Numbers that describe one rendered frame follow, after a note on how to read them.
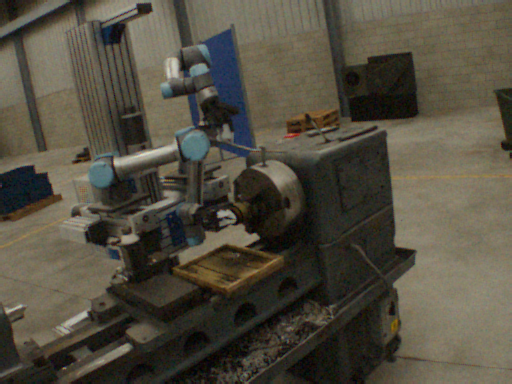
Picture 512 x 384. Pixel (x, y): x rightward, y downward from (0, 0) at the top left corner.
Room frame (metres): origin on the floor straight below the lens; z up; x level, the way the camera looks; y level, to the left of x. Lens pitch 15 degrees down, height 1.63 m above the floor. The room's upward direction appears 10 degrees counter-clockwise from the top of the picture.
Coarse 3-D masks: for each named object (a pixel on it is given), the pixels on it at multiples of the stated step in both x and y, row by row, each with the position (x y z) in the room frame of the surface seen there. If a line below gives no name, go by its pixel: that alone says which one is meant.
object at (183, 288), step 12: (156, 276) 1.54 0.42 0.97; (168, 276) 1.53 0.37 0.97; (120, 288) 1.51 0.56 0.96; (132, 288) 1.47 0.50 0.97; (144, 288) 1.46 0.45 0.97; (156, 288) 1.44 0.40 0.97; (168, 288) 1.42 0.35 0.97; (180, 288) 1.41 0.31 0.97; (192, 288) 1.39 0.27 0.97; (132, 300) 1.46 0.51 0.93; (144, 300) 1.37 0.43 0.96; (156, 300) 1.35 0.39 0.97; (168, 300) 1.33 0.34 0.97; (180, 300) 1.35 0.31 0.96; (192, 300) 1.38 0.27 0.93; (156, 312) 1.33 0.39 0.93; (168, 312) 1.31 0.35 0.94
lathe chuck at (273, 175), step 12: (252, 168) 1.86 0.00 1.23; (264, 168) 1.84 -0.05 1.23; (276, 168) 1.85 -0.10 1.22; (252, 180) 1.87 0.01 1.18; (264, 180) 1.81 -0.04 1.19; (276, 180) 1.78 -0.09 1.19; (288, 180) 1.81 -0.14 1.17; (264, 192) 1.82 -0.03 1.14; (276, 192) 1.77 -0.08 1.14; (288, 192) 1.77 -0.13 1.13; (300, 204) 1.80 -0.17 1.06; (264, 216) 1.84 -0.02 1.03; (276, 216) 1.78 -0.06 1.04; (288, 216) 1.76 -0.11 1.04; (264, 228) 1.85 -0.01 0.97; (276, 228) 1.79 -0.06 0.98; (288, 228) 1.81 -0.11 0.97
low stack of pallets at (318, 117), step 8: (312, 112) 10.46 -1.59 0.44; (320, 112) 10.20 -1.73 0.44; (328, 112) 9.95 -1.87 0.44; (336, 112) 10.31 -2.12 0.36; (288, 120) 9.75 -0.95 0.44; (296, 120) 9.64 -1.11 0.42; (304, 120) 9.56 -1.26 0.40; (312, 120) 9.96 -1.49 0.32; (320, 120) 9.40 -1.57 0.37; (328, 120) 9.73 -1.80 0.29; (336, 120) 10.32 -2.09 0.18; (288, 128) 9.75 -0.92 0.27; (296, 128) 10.20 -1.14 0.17; (304, 128) 9.57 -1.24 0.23; (312, 128) 9.83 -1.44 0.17; (320, 128) 9.36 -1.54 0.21
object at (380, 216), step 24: (384, 216) 2.11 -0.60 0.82; (288, 240) 1.97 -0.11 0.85; (336, 240) 1.84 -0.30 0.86; (360, 240) 1.97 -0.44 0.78; (384, 240) 2.09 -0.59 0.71; (336, 264) 1.84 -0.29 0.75; (360, 264) 1.95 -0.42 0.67; (384, 264) 2.08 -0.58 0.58; (336, 288) 1.83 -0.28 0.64; (360, 288) 1.92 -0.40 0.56; (360, 312) 1.97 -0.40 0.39; (336, 336) 1.86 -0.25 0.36; (360, 336) 1.95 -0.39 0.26; (312, 360) 1.99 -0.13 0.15; (336, 360) 1.86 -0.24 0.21; (360, 360) 1.93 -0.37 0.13
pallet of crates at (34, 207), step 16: (0, 176) 7.58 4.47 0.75; (16, 176) 7.55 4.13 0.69; (32, 176) 7.86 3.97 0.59; (48, 176) 8.22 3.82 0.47; (0, 192) 7.19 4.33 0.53; (16, 192) 7.46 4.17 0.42; (32, 192) 7.77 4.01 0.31; (48, 192) 8.09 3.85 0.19; (0, 208) 7.23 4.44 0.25; (16, 208) 7.39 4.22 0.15; (32, 208) 7.48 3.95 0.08
